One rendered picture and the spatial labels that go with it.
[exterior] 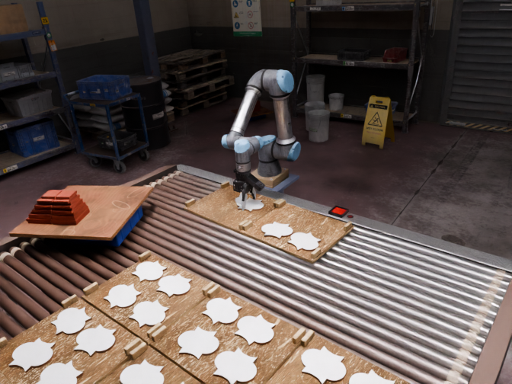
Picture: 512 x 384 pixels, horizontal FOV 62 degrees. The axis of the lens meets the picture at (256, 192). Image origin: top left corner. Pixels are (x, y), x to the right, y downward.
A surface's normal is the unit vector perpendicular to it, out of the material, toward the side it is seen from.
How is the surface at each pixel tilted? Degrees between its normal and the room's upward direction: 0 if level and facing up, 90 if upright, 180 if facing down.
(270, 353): 0
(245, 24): 90
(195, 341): 0
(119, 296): 0
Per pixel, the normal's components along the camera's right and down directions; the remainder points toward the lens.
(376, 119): -0.63, 0.14
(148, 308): -0.06, -0.89
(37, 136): 0.77, 0.25
